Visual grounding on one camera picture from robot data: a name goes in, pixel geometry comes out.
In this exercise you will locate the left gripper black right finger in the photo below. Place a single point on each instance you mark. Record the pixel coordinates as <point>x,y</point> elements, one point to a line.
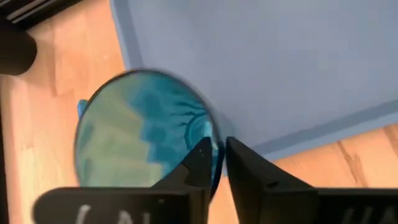
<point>280,202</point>

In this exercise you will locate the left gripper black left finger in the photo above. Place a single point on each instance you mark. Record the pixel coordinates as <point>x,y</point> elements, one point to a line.
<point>124,205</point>

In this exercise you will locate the blue transparent faceted cup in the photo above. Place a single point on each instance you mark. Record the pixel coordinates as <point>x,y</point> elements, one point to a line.
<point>124,130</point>

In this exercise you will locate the light blue plastic tray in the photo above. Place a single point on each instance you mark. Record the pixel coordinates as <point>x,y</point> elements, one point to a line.
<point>264,62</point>

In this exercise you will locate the black cylinder post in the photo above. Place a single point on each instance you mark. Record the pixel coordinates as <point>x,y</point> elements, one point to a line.
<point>15,49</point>

